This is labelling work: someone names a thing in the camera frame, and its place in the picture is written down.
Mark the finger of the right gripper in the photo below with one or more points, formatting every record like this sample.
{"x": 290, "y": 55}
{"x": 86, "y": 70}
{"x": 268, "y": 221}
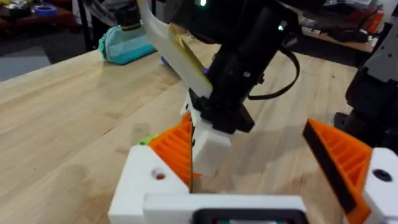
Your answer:
{"x": 186, "y": 107}
{"x": 211, "y": 149}

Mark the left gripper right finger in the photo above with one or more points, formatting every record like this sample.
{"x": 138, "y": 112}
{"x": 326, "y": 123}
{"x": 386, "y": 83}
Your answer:
{"x": 377, "y": 193}

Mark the blue tape roll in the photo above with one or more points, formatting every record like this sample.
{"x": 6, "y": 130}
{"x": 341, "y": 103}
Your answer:
{"x": 45, "y": 10}

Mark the teal zip bag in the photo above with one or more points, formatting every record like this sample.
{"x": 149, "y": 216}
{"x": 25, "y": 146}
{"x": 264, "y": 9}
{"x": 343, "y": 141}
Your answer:
{"x": 127, "y": 46}

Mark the upright flat wrist plate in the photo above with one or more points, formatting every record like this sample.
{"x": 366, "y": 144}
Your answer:
{"x": 174, "y": 53}

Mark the cluttered side table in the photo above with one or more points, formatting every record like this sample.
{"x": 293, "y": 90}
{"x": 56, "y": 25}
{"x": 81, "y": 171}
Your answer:
{"x": 342, "y": 34}

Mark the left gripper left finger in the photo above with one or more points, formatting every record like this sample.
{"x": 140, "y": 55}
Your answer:
{"x": 136, "y": 183}

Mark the green disc with holes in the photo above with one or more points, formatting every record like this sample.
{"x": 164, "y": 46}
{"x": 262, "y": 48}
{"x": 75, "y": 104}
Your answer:
{"x": 147, "y": 140}

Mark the orange ribbed wedge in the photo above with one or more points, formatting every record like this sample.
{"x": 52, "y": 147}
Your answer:
{"x": 174, "y": 149}

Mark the black round container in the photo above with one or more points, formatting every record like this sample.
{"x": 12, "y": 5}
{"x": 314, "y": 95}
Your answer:
{"x": 130, "y": 18}

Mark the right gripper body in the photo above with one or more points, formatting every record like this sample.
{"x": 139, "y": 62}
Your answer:
{"x": 245, "y": 46}

